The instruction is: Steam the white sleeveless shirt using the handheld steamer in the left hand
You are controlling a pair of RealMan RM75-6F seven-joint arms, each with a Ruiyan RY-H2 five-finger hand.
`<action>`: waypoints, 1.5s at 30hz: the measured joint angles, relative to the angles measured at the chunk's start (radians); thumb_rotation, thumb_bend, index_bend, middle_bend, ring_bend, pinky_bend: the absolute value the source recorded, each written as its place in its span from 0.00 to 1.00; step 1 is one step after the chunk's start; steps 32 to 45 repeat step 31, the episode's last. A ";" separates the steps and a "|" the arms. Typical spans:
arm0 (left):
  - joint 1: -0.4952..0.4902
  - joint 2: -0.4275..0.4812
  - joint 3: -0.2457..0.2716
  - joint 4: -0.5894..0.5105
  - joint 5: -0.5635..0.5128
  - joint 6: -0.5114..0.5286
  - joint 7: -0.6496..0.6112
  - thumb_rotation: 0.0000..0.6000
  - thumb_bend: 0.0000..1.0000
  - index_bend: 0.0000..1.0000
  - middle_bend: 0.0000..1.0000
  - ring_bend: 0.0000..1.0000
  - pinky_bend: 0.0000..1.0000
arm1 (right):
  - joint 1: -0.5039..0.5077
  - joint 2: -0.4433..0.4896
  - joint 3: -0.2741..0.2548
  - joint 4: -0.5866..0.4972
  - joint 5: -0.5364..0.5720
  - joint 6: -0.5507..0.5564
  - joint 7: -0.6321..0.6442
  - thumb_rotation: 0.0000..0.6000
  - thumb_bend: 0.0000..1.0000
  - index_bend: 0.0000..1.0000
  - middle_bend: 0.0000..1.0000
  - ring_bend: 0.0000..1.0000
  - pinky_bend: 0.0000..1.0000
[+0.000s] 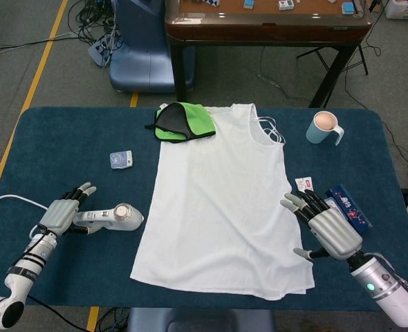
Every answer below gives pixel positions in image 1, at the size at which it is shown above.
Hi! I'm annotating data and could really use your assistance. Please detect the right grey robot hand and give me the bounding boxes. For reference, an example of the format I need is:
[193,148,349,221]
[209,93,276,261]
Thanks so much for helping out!
[280,188,363,260]

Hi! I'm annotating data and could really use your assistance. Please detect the tangled floor cables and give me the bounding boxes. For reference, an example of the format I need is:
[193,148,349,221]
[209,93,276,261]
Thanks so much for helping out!
[65,0,122,46]

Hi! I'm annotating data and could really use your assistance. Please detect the long black floor cable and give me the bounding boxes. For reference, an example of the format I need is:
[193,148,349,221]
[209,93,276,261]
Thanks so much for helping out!
[0,30,94,59]

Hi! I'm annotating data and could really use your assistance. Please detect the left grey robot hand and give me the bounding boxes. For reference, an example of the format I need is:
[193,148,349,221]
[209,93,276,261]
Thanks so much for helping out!
[37,182,100,239]

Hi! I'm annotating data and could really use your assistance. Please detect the white handheld steamer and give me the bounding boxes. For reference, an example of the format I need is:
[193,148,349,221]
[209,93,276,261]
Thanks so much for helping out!
[73,203,145,232]

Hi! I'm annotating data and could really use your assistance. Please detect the green and black cloth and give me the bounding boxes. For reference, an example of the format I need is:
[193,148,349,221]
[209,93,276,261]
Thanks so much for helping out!
[144,102,218,143]

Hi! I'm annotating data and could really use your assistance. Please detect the brown mahjong table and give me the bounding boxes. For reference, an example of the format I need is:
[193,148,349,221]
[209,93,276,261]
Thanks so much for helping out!
[165,0,373,109]

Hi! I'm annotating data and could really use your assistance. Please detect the white storage box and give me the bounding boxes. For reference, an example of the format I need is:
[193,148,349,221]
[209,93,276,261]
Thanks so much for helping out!
[383,0,408,19]

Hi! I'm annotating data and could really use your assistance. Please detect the floral toothpaste tube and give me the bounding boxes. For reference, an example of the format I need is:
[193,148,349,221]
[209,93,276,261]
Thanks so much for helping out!
[295,176,317,194]

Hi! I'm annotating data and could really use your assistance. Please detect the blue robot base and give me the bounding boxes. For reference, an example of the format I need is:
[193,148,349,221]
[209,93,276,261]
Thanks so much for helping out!
[109,0,196,94]

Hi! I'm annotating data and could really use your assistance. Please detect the blue floor power strip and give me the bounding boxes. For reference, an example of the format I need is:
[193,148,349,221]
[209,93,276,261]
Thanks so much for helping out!
[88,34,118,66]

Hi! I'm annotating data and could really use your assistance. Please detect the white sleeveless shirt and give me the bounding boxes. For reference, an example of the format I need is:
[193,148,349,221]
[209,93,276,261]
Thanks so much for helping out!
[130,102,315,301]

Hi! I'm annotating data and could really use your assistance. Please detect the light blue mug white handle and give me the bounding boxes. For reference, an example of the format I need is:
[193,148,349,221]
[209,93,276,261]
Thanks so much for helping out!
[306,111,346,146]

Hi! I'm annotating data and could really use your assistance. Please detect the dark blue table mat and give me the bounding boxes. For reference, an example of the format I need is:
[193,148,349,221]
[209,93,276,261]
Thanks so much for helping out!
[0,106,408,314]

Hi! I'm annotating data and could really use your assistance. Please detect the dark blue patterned box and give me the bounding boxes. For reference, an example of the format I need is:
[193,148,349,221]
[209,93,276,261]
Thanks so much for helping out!
[325,184,373,233]

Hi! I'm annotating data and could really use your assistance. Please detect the small blue tissue pack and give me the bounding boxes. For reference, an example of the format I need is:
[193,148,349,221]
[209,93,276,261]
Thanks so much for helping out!
[109,149,134,171]

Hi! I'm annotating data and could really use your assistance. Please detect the thin white cable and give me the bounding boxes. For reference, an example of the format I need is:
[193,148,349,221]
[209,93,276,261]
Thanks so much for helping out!
[0,194,49,239]

